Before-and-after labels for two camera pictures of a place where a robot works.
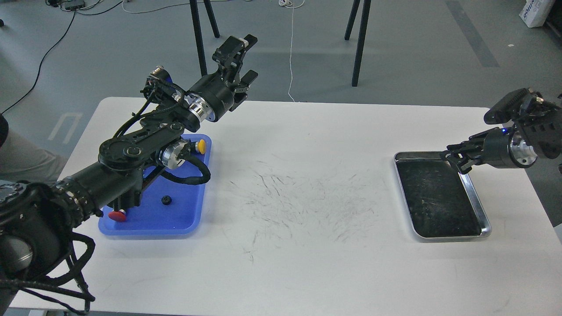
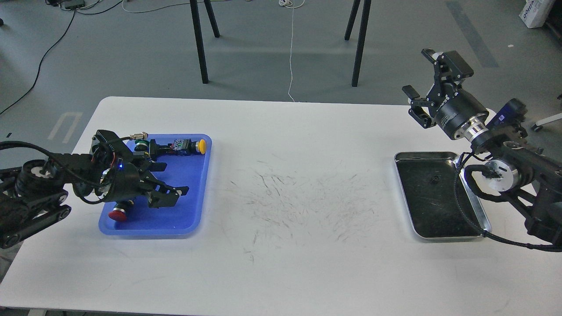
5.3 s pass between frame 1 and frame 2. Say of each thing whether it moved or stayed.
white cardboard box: stayed
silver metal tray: stayed
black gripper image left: moved
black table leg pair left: stayed
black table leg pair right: stayed
